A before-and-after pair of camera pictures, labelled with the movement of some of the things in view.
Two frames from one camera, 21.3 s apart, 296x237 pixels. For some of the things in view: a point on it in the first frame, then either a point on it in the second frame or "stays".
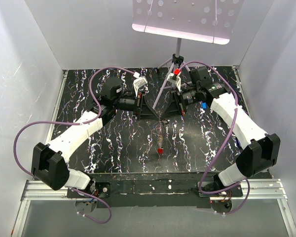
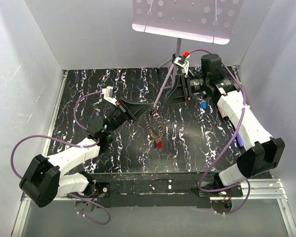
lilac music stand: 212,21 stays
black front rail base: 145,189 stays
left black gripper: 147,113 -> 135,110
